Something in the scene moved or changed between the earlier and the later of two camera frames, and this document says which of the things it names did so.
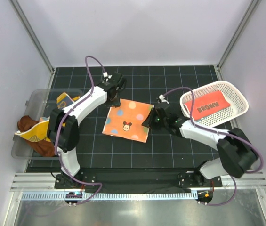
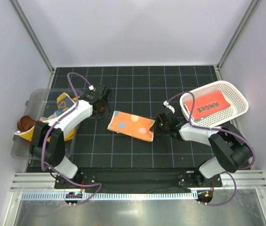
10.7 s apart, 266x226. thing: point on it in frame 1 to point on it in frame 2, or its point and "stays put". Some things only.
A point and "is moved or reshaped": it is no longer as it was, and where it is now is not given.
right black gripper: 149,122 to 156,128
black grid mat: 115,138 stays put
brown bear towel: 207,105 stays put
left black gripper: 116,103 to 106,114
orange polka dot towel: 126,120 is moved or reshaped
